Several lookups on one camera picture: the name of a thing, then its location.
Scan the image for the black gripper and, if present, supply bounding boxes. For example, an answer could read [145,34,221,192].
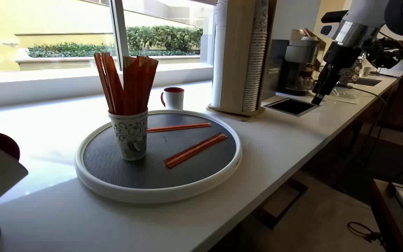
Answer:
[312,41,363,107]

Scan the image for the orange straw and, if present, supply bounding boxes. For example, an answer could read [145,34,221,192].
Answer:
[92,52,117,117]
[103,52,126,117]
[145,122,214,135]
[130,57,149,117]
[135,57,159,115]
[162,132,229,171]
[121,55,137,117]

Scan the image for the patterned paper cup stack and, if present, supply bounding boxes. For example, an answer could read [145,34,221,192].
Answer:
[242,0,271,114]

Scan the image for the wooden cup dispenser stand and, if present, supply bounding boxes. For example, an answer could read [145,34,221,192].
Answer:
[207,0,278,120]

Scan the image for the white paper cup stack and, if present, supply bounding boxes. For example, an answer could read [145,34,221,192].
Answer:
[209,0,230,111]

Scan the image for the round white grey tray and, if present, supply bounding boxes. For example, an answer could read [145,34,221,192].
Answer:
[74,110,243,206]

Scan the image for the patterned glass jar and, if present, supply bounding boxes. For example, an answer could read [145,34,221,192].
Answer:
[338,58,366,87]

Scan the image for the grey coffee machine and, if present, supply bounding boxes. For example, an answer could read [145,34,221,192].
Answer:
[268,27,328,99]

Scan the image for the black flat pad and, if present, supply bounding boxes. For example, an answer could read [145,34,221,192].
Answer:
[351,76,383,89]

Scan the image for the black flat scale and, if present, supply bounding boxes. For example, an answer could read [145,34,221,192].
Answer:
[263,97,320,118]

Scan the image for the floor outlet hatch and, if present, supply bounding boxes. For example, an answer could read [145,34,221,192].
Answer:
[251,177,310,232]

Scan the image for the wooden side table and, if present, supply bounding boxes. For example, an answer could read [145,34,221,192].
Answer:
[369,178,403,252]

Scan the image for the green hedge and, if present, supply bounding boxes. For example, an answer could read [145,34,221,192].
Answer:
[26,26,204,59]

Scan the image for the grey window mullion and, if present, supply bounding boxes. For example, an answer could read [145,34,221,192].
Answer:
[107,0,131,72]

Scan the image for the black camera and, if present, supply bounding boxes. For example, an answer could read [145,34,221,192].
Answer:
[320,10,349,26]

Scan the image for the black floor cable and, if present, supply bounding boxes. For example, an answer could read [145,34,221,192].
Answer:
[345,220,386,246]

